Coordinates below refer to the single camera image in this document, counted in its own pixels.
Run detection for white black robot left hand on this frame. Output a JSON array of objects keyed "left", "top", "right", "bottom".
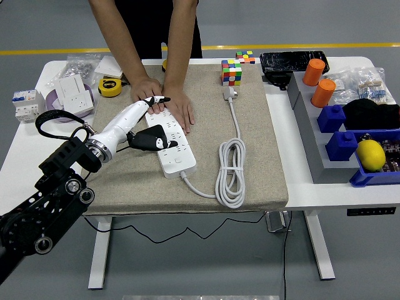
[{"left": 92, "top": 96, "right": 179, "bottom": 154}]

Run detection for person's right hand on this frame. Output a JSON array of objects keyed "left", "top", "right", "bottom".
[{"left": 130, "top": 76, "right": 164, "bottom": 115}]

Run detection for person's left hand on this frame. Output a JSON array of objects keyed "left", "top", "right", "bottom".
[{"left": 162, "top": 84, "right": 195, "bottom": 134}]

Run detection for black power adapter plug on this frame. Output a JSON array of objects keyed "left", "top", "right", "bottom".
[{"left": 134, "top": 124, "right": 168, "bottom": 148}]

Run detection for white power strip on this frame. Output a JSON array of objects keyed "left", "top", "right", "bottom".
[{"left": 145, "top": 107, "right": 198, "bottom": 179}]

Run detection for thin black adapter cord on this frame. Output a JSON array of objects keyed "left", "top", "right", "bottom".
[{"left": 82, "top": 145, "right": 269, "bottom": 245}]

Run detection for round yellow tape measure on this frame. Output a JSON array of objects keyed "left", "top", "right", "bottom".
[{"left": 97, "top": 77, "right": 129, "bottom": 98}]

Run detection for large colourful puzzle cube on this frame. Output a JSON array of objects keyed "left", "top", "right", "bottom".
[{"left": 221, "top": 59, "right": 243, "bottom": 87}]

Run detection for person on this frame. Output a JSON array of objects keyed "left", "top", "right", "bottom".
[{"left": 114, "top": 0, "right": 203, "bottom": 59}]

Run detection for clear bag of screws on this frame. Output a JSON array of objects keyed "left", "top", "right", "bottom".
[{"left": 45, "top": 53, "right": 103, "bottom": 88}]

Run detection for grey-brown fabric mat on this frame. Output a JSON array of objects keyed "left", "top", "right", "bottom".
[{"left": 81, "top": 64, "right": 289, "bottom": 216}]

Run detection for purple bowl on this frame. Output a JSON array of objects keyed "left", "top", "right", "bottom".
[{"left": 45, "top": 83, "right": 95, "bottom": 123}]

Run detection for small colourful puzzle cube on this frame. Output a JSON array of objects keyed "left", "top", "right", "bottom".
[{"left": 235, "top": 51, "right": 256, "bottom": 64}]

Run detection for white circuit breaker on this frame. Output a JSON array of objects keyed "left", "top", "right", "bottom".
[{"left": 11, "top": 89, "right": 46, "bottom": 124}]

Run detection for black charger block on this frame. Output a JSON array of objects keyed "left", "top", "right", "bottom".
[{"left": 263, "top": 71, "right": 294, "bottom": 91}]

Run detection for black plastic tray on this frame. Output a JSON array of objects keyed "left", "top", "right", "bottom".
[{"left": 259, "top": 50, "right": 329, "bottom": 76}]

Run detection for white table leg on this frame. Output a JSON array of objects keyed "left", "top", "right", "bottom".
[
  {"left": 303, "top": 209, "right": 336, "bottom": 281},
  {"left": 87, "top": 215, "right": 113, "bottom": 290}
]

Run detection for orange cylinder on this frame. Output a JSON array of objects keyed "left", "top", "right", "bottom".
[
  {"left": 302, "top": 58, "right": 326, "bottom": 88},
  {"left": 311, "top": 78, "right": 337, "bottom": 109}
]

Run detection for grey stepped block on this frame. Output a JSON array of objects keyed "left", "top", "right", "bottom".
[{"left": 286, "top": 71, "right": 360, "bottom": 184}]

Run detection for blue plastic block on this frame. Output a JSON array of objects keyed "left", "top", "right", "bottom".
[
  {"left": 325, "top": 131, "right": 359, "bottom": 163},
  {"left": 317, "top": 104, "right": 347, "bottom": 134}
]

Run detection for silver box under table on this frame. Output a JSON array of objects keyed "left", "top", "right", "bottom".
[{"left": 264, "top": 211, "right": 292, "bottom": 234}]

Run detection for clear bag of small parts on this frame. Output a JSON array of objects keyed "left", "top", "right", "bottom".
[{"left": 323, "top": 70, "right": 360, "bottom": 106}]

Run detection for black cloth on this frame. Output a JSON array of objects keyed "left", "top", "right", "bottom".
[{"left": 342, "top": 98, "right": 400, "bottom": 131}]

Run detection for clear bag of resistors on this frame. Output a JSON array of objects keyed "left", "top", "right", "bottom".
[{"left": 352, "top": 66, "right": 395, "bottom": 106}]

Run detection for yellow lemon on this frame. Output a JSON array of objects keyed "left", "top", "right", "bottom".
[{"left": 356, "top": 139, "right": 387, "bottom": 172}]

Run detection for blue plastic bin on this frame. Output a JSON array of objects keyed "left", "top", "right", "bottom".
[{"left": 343, "top": 123, "right": 400, "bottom": 188}]

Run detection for dark circuit boards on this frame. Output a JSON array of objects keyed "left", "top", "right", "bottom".
[{"left": 359, "top": 132, "right": 400, "bottom": 173}]

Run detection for black table control panel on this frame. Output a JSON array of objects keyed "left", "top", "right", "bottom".
[{"left": 346, "top": 206, "right": 397, "bottom": 217}]

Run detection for white wall switch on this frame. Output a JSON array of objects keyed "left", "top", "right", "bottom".
[{"left": 93, "top": 55, "right": 126, "bottom": 79}]

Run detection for white wall socket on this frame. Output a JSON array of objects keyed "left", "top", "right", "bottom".
[{"left": 62, "top": 91, "right": 95, "bottom": 116}]

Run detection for white power strip cord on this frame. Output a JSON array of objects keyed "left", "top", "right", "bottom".
[{"left": 179, "top": 86, "right": 247, "bottom": 209}]

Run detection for white switch panel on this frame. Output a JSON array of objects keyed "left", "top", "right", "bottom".
[{"left": 58, "top": 74, "right": 87, "bottom": 106}]

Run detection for black hanging cable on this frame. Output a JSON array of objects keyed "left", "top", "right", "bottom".
[{"left": 282, "top": 211, "right": 294, "bottom": 300}]

